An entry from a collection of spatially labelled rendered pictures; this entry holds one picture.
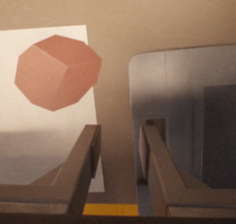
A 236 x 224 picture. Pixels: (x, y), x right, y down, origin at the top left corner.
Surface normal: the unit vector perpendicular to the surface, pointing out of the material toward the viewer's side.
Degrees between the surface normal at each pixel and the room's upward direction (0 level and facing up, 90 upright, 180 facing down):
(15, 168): 0
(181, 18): 0
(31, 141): 0
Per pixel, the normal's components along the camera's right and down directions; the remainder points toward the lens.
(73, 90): 0.32, 0.63
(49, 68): -0.18, 0.38
